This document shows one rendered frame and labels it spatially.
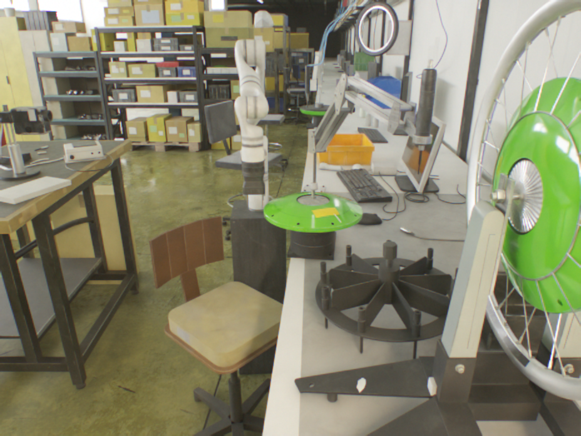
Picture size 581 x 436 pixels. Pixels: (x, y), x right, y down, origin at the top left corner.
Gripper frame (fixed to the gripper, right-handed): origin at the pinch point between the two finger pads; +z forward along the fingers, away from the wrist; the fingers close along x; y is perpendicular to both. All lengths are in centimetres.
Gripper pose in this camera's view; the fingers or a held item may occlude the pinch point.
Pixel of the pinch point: (255, 207)
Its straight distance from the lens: 151.5
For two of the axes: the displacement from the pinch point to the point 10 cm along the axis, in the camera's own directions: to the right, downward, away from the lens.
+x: 10.0, -0.2, 0.4
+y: 0.5, 3.8, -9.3
